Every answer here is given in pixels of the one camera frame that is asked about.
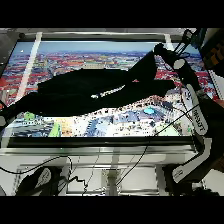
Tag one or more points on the black jeans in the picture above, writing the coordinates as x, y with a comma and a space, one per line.
83, 90

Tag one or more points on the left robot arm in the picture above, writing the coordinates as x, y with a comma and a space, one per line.
36, 181

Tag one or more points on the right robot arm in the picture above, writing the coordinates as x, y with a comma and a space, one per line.
197, 116

